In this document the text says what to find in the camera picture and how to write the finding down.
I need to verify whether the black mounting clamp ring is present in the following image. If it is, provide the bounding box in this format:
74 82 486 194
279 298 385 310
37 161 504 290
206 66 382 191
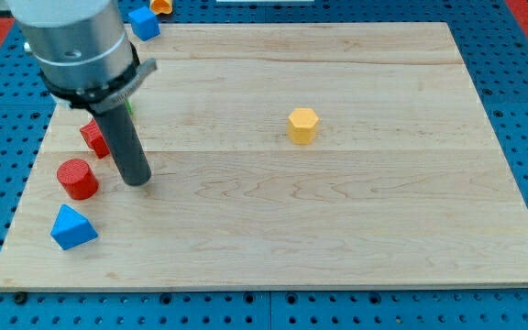
40 42 158 114

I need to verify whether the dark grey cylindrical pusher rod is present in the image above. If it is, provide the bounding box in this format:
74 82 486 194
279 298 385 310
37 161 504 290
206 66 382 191
93 104 151 186

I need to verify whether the red star block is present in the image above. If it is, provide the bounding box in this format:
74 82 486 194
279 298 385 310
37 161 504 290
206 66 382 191
80 119 110 159

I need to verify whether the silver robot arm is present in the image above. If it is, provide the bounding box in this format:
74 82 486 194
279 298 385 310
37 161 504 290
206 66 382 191
6 0 158 186

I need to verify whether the wooden board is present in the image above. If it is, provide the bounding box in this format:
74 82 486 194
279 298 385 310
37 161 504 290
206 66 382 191
0 22 528 292

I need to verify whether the green block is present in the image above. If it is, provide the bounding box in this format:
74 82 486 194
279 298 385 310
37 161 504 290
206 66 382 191
126 99 134 115

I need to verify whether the red cylinder block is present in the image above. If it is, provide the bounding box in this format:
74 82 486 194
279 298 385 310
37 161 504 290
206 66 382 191
57 159 99 200

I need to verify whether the blue cube block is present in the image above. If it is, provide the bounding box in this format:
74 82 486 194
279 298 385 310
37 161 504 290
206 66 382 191
127 6 160 41

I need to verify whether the blue triangle block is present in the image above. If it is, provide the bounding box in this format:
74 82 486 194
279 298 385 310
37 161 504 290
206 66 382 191
50 204 98 250

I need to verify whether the orange block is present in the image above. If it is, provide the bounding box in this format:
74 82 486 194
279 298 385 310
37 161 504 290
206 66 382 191
149 0 173 15

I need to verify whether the yellow hexagon block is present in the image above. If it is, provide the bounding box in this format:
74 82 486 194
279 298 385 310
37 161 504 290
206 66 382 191
287 108 320 145

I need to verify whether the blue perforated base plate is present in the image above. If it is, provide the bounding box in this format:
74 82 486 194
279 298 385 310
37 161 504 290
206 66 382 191
0 1 528 329

